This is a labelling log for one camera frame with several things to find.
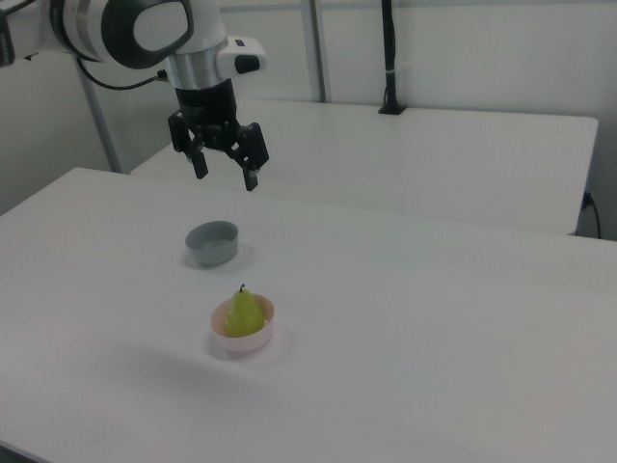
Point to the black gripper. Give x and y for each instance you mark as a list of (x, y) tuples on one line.
[(207, 113)]

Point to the grey plastic bowl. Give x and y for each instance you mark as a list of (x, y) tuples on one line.
[(212, 253)]

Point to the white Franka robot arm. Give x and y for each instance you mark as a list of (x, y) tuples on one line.
[(72, 19)]

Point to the green pear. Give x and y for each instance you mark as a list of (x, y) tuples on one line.
[(243, 316)]

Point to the pink plastic bowl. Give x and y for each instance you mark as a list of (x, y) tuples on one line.
[(246, 345)]

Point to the white side table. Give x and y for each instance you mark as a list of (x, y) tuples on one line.
[(385, 159)]

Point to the grey aluminium frame post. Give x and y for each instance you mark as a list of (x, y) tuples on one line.
[(320, 48), (102, 123)]

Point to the black camera stand pole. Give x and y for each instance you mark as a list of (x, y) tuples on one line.
[(389, 48)]

